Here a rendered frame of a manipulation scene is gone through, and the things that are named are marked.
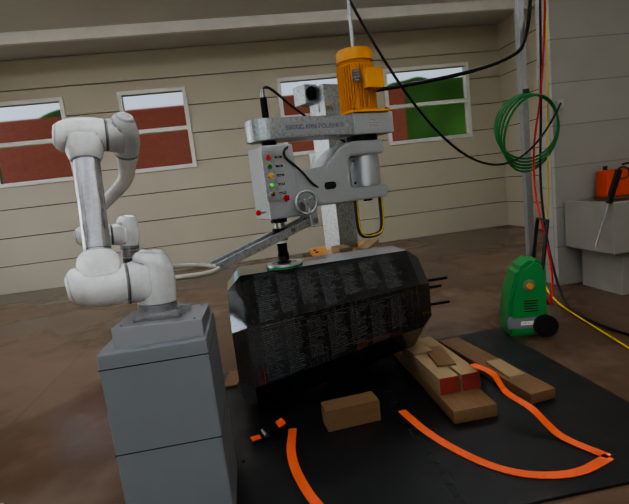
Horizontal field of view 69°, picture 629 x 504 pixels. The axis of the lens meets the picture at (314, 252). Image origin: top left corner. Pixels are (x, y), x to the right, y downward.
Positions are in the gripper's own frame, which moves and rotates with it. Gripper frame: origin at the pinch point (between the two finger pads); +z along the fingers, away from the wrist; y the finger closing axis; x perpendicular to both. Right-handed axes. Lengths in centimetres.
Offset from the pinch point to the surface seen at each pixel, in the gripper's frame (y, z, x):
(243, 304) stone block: 52, 11, -21
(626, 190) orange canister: 438, -40, -115
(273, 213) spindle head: 74, -38, -25
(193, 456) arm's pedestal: -12, 51, -75
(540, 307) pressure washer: 259, 42, -103
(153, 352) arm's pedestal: -21, 8, -69
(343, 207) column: 175, -37, 15
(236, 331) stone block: 45, 25, -23
